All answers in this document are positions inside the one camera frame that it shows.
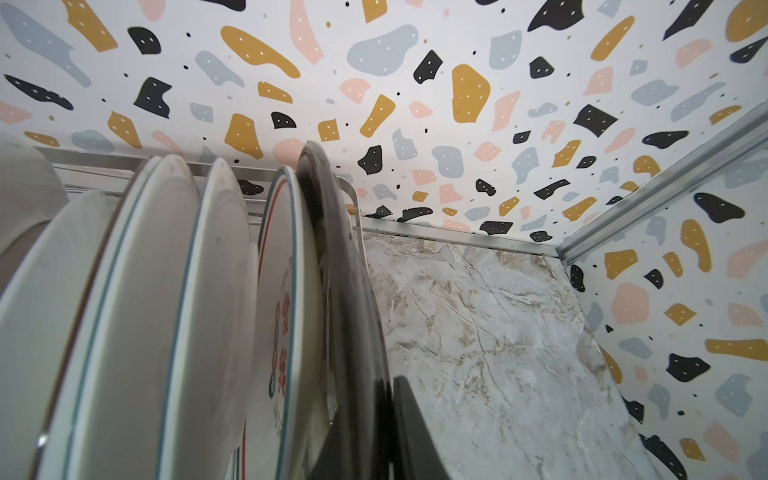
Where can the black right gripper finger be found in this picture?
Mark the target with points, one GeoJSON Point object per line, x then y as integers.
{"type": "Point", "coordinates": [415, 454]}

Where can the metal wire dish rack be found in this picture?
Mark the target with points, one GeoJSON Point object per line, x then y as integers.
{"type": "Point", "coordinates": [255, 205]}

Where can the white plate orange sunburst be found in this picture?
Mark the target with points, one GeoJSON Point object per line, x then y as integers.
{"type": "Point", "coordinates": [108, 420]}

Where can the white watermelon pattern plate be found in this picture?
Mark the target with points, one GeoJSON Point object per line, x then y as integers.
{"type": "Point", "coordinates": [287, 418]}

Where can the white plate green rim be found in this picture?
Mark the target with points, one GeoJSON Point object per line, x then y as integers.
{"type": "Point", "coordinates": [205, 410]}

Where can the black rimmed cream plate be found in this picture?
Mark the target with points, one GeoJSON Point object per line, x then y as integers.
{"type": "Point", "coordinates": [360, 439]}

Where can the white plate plain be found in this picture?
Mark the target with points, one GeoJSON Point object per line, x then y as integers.
{"type": "Point", "coordinates": [38, 311]}

